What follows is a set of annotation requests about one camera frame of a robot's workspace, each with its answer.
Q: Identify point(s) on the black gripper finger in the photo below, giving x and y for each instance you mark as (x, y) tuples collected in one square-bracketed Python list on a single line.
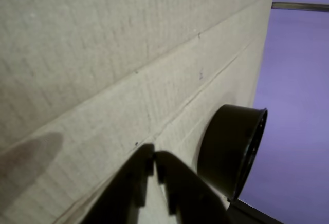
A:
[(190, 198), (123, 188)]

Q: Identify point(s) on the black round plastic bowl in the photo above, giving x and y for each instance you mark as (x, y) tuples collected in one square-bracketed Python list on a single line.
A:
[(226, 152)]

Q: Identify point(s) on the beige cardboard sheet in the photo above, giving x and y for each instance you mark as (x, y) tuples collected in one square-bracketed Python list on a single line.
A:
[(102, 67)]

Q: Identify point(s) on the thin grey metal bar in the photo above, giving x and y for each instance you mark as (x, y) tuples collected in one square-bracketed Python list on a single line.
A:
[(300, 6)]

